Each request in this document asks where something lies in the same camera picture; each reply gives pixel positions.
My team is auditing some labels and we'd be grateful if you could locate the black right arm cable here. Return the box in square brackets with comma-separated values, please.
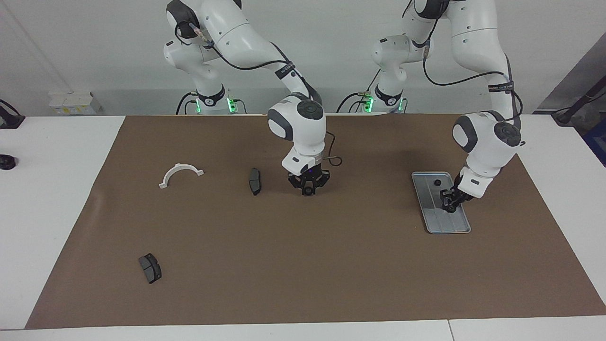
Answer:
[174, 21, 342, 167]

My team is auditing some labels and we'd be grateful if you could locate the white semicircular plastic clamp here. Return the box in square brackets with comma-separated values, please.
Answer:
[159, 163, 205, 189]

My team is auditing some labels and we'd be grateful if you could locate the blue crate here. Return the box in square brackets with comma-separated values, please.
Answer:
[582, 118, 606, 166]

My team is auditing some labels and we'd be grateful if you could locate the brown table mat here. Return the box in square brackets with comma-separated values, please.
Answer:
[25, 114, 606, 330]

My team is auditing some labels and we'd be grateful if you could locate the black stand pole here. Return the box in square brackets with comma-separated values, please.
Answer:
[552, 78, 606, 126]

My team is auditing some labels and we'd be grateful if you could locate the silver metal tray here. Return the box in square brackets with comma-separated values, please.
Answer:
[411, 171, 472, 234]

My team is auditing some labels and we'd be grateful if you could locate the grooved grey brake pad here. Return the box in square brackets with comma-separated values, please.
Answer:
[138, 253, 162, 285]

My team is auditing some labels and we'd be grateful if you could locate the white power strip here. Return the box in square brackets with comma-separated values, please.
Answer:
[49, 91, 102, 115]

